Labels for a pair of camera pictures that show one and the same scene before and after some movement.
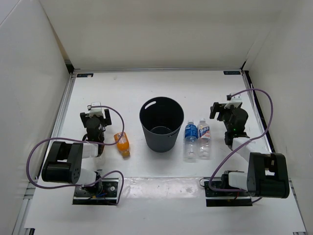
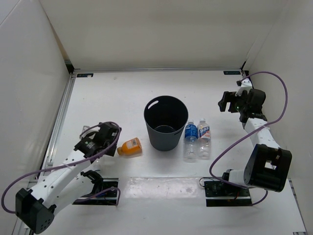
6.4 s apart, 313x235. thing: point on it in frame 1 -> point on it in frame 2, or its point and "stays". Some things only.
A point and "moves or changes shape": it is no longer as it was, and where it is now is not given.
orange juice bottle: [122, 145] moves or changes shape
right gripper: [217, 107] -> [228, 97]
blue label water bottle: [190, 142] stays
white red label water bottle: [204, 138] stays
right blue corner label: [232, 72] stays
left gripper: [108, 121] -> [112, 151]
